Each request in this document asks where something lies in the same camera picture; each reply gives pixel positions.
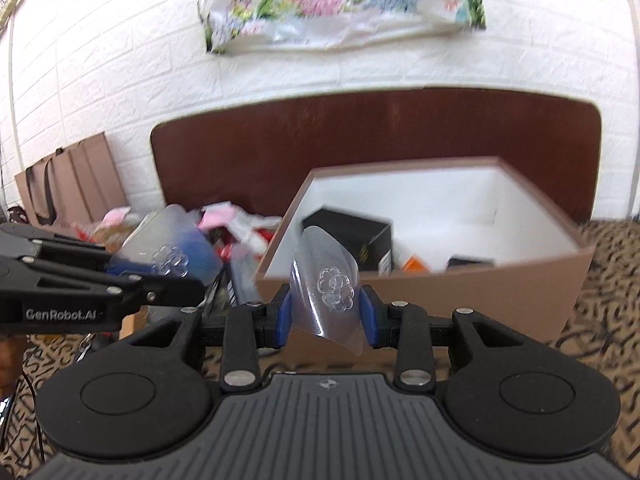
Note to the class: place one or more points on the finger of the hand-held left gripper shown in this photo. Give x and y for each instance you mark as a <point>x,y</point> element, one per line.
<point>60,247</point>
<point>160,290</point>

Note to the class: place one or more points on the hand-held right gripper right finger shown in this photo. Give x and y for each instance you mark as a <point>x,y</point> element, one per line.
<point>368,317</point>

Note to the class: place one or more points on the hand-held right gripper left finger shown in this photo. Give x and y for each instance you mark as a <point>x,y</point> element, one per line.
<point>284,315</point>

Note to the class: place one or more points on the clear plastic flower sheet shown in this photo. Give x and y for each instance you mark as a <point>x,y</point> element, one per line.
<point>325,260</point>
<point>165,240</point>

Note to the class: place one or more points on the white orange box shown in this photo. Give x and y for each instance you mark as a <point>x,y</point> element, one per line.
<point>415,262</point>

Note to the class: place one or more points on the black product box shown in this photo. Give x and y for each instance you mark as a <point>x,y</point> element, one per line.
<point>350,232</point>

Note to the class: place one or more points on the brown cardboard box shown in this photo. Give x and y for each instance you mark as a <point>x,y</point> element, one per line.
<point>500,290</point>

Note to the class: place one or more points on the clear plastic pouch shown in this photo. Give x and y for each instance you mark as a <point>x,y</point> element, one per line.
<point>245,275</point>

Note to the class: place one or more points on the pink packet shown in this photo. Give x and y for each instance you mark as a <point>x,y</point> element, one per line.
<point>115,216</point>

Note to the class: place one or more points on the brown paper shopping bag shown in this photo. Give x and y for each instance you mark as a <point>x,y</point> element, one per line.
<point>85,180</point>

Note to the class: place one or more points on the pink white sock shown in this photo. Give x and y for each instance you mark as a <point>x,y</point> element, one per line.
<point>220,215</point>

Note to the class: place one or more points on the brown wooden headboard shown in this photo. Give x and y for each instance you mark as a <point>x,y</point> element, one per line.
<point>350,130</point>

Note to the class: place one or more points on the letter printed blanket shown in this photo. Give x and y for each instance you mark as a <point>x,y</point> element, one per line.
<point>610,310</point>

